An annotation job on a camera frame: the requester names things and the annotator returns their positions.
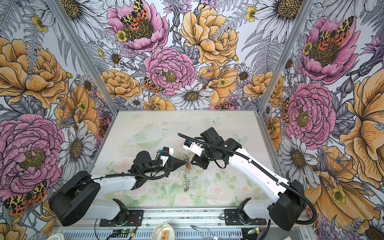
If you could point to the green circuit board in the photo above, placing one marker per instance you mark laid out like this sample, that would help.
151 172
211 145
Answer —
123 233

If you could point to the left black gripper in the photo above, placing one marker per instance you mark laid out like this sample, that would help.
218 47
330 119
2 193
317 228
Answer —
175 162

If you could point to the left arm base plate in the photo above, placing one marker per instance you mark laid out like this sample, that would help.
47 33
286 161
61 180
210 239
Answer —
129 218

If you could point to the white round dish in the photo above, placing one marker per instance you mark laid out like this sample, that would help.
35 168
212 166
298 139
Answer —
164 232

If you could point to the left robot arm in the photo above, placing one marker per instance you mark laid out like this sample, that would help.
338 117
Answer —
80 197

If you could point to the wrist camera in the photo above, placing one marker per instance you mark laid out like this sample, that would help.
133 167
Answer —
164 155
194 147

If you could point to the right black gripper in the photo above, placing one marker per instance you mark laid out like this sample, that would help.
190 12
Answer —
198 160

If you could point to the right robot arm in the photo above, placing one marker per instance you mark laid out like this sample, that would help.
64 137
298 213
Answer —
287 204

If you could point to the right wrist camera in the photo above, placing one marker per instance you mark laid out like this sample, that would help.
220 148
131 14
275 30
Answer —
194 147

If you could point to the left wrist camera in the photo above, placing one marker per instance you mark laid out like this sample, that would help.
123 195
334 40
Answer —
164 155

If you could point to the aluminium front rail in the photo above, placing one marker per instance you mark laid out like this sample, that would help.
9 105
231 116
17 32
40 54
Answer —
183 216

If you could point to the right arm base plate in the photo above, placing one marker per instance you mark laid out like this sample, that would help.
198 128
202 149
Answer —
234 217

